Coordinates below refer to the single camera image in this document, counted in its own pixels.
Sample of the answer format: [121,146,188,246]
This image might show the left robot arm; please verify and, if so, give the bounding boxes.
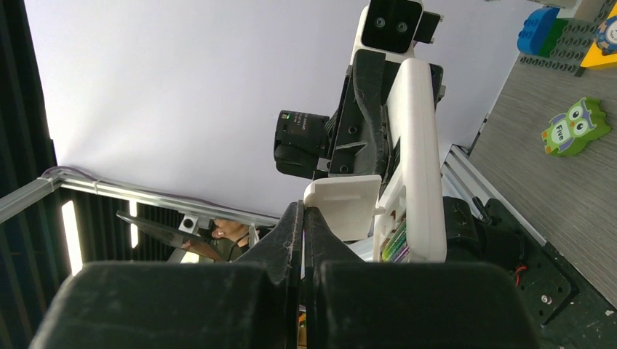
[274,49,525,270]

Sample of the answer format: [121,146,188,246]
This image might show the small white battery cover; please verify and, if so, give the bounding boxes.
[303,174,385,241]

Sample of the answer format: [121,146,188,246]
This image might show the purple blue battery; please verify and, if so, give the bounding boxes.
[393,245,409,262]

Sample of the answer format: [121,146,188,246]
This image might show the poker chip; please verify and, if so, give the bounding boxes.
[594,16,617,55]

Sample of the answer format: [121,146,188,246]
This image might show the blue lego brick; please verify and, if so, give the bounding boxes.
[517,7,560,55]

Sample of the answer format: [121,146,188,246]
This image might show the yellow tape measure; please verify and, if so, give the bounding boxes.
[580,4,616,70]

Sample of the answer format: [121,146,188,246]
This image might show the green owl toy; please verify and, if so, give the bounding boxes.
[541,97,612,156]

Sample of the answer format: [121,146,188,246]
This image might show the person behind enclosure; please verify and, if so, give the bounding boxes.
[180,219,274,262]

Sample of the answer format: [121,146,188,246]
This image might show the green battery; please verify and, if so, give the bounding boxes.
[381,222,407,262]

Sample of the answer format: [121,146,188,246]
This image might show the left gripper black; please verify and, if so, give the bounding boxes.
[327,49,445,176]

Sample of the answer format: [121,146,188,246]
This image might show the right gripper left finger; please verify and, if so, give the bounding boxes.
[31,201,303,348]

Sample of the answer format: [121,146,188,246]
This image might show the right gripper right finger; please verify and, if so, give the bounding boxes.
[303,208,540,348]

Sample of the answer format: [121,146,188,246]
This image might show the small white remote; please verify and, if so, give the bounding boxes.
[373,58,447,262]

